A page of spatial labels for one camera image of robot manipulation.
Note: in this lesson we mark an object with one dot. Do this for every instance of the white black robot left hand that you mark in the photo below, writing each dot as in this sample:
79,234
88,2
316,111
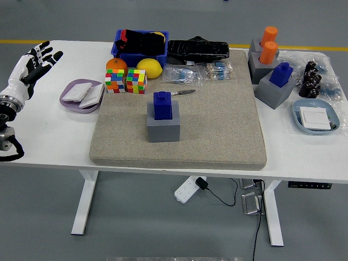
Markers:
19,81

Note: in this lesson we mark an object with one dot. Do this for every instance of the blue seal with knob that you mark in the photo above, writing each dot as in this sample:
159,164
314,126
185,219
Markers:
281,74
163,107

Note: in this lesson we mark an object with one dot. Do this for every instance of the grey seal holder block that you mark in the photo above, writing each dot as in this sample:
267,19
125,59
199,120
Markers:
163,133
255,44
257,69
272,95

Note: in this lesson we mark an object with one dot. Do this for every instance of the orange cylinder seal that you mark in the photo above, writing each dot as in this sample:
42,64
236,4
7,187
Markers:
270,34
268,53

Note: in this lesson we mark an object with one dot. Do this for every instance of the purple tray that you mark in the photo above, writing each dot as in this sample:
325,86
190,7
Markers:
81,109

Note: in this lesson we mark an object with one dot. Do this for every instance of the multicolour puzzle cube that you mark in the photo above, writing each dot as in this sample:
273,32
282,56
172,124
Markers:
114,80
136,81

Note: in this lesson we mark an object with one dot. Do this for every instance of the orange fruit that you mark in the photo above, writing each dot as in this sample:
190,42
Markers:
117,65

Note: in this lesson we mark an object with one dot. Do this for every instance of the red item in bin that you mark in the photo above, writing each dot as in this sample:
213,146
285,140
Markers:
123,34

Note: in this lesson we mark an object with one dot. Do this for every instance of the blue plastic bin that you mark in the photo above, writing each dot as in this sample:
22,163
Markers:
141,57

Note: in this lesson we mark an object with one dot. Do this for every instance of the black cloth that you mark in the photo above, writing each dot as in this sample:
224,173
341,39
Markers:
144,43

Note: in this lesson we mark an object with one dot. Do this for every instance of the yellow lemon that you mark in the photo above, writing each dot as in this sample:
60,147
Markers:
149,68

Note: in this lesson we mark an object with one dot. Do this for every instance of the white table leg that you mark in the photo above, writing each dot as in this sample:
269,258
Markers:
273,217
84,204

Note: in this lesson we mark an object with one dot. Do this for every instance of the yellow item in bin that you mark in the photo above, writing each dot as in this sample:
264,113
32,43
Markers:
159,34

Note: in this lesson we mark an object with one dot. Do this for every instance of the clear bag of blue resistors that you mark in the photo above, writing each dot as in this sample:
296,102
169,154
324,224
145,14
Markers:
182,76

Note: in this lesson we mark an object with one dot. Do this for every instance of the small metal pliers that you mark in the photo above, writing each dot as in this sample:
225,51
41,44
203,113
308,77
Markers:
186,92

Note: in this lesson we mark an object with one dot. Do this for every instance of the white power strip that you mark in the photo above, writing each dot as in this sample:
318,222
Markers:
185,190

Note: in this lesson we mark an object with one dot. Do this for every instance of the clear bag of mixed resistors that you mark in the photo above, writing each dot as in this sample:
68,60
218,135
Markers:
217,70

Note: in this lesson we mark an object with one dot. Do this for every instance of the grey-brown mat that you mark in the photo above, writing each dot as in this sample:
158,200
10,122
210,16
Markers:
217,122

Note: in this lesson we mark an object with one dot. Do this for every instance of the black plug adapter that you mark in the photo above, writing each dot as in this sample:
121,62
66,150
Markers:
201,183

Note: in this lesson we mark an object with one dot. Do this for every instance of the metal floor box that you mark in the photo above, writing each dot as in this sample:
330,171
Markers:
251,204
248,183

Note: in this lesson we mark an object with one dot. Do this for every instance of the light blue tray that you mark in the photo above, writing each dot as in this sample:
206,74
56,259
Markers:
297,114

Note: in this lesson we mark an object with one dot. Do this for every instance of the black table control panel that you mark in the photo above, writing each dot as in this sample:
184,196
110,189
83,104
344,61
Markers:
310,185

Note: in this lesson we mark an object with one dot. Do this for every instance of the small black green component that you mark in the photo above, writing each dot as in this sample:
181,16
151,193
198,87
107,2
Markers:
333,125

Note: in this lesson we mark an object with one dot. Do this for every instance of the clear plastic bag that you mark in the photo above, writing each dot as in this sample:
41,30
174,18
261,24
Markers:
343,119

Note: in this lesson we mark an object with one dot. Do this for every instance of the white switch panel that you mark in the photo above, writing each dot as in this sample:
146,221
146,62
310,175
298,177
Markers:
77,91
95,95
315,118

